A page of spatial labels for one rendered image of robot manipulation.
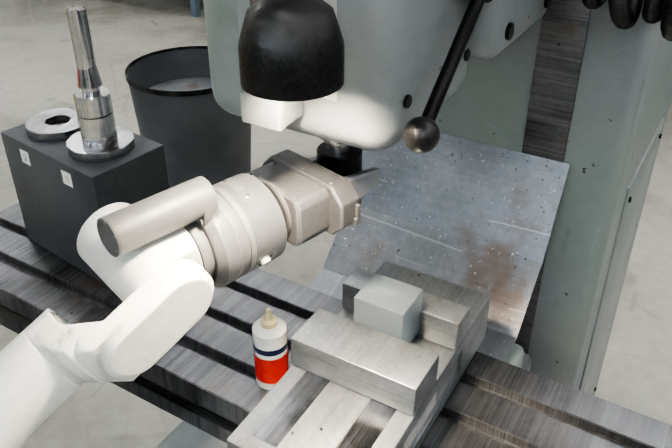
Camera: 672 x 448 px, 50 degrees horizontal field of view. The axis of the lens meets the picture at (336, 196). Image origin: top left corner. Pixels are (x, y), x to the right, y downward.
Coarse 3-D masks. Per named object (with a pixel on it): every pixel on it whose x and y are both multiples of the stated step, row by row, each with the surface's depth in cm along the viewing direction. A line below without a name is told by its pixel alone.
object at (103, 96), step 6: (78, 90) 96; (102, 90) 96; (108, 90) 96; (78, 96) 94; (84, 96) 94; (90, 96) 94; (96, 96) 94; (102, 96) 94; (108, 96) 95; (78, 102) 94; (84, 102) 94; (90, 102) 94; (96, 102) 94; (102, 102) 94
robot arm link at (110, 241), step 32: (160, 192) 60; (192, 192) 60; (96, 224) 62; (128, 224) 56; (160, 224) 58; (192, 224) 62; (224, 224) 62; (96, 256) 61; (128, 256) 59; (160, 256) 58; (192, 256) 60; (224, 256) 62; (128, 288) 58
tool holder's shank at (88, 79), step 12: (72, 12) 89; (84, 12) 89; (72, 24) 89; (84, 24) 90; (72, 36) 90; (84, 36) 90; (84, 48) 91; (84, 60) 92; (84, 72) 93; (96, 72) 94; (84, 84) 93; (96, 84) 94
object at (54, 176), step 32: (32, 128) 102; (64, 128) 102; (32, 160) 101; (64, 160) 96; (96, 160) 96; (128, 160) 96; (160, 160) 101; (32, 192) 105; (64, 192) 99; (96, 192) 94; (128, 192) 98; (32, 224) 110; (64, 224) 103; (64, 256) 108
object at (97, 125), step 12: (84, 108) 94; (96, 108) 94; (108, 108) 96; (84, 120) 95; (96, 120) 95; (108, 120) 96; (84, 132) 96; (96, 132) 96; (108, 132) 97; (96, 144) 97; (108, 144) 98
